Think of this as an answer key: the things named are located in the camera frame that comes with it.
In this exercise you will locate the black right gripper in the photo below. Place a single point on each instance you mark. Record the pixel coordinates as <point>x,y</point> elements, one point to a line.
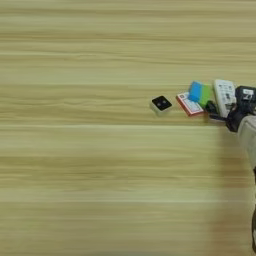
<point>238,116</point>

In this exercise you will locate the white remote control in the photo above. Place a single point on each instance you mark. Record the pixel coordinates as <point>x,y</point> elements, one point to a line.
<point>224,96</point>

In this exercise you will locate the blue rectangular block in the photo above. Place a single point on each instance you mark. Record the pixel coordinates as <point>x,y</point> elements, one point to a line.
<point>195,91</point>

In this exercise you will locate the small black-topped white cube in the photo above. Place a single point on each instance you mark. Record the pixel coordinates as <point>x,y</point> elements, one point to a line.
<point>161,104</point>

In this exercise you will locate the green rectangular block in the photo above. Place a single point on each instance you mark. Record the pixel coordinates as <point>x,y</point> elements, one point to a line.
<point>206,95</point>

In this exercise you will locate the red and white card box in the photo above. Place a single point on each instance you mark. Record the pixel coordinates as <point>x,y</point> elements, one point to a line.
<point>188,104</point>

